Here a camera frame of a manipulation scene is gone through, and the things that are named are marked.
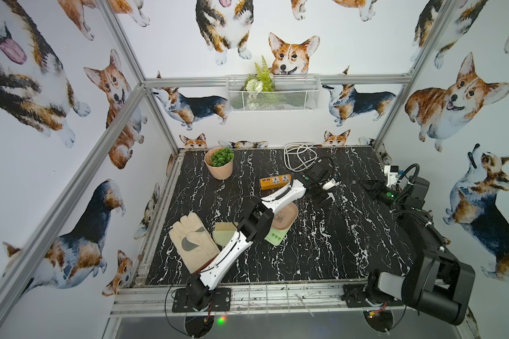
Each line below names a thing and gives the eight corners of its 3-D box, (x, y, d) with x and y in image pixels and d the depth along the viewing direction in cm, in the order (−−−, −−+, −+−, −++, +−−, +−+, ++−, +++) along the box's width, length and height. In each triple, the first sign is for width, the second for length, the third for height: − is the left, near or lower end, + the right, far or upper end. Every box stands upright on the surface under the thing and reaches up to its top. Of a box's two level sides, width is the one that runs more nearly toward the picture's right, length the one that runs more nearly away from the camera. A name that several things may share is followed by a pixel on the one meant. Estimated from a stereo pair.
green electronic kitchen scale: (265, 239, 90) (264, 235, 86) (278, 221, 95) (278, 217, 91) (277, 248, 87) (277, 244, 84) (289, 229, 93) (290, 225, 89)
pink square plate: (280, 236, 91) (281, 229, 85) (270, 224, 94) (270, 217, 89) (300, 220, 95) (302, 212, 90) (290, 209, 99) (291, 201, 93)
